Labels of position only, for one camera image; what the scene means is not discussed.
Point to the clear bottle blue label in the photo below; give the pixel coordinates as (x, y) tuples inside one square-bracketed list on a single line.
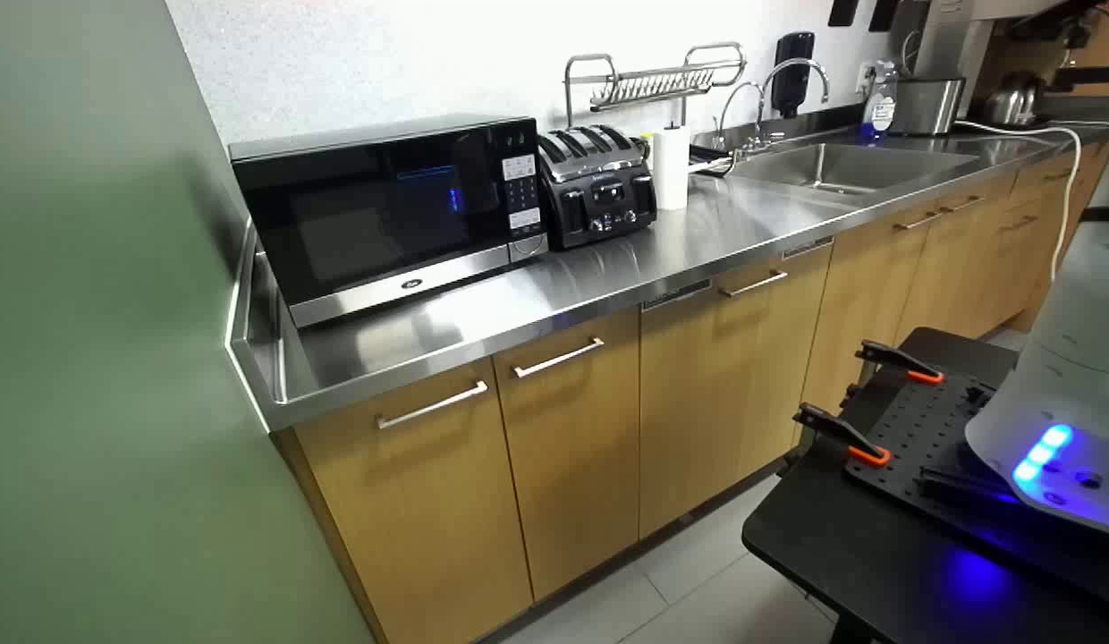
[(879, 109)]

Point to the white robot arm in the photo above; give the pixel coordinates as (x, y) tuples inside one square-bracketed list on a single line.
[(1074, 360)]

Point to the stainless steel appliance edge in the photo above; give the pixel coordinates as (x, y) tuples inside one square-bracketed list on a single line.
[(647, 263)]

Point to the steel canister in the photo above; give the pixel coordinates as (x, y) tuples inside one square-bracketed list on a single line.
[(928, 103)]

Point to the black wall soap dispenser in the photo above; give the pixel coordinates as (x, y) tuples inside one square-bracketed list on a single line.
[(796, 71)]

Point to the chrome sink faucet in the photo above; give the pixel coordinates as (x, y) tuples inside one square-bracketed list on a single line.
[(763, 101)]

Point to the wooden cabinet door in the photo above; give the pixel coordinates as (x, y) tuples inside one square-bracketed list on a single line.
[(720, 404), (573, 465), (869, 310), (423, 522), (984, 263)]

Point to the stainless steel sink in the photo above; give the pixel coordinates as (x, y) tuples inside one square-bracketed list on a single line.
[(854, 164)]

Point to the black chrome toaster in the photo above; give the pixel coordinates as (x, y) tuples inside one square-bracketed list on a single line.
[(596, 189)]

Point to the black orange spring clamp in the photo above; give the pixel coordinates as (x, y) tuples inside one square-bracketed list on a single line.
[(898, 363), (843, 434)]

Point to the black microwave oven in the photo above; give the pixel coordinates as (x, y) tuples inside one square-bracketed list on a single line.
[(361, 220)]

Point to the steel kettle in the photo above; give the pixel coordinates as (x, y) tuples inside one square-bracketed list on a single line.
[(1013, 101)]

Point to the white paper towel roll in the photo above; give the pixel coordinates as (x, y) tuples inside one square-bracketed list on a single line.
[(670, 164)]

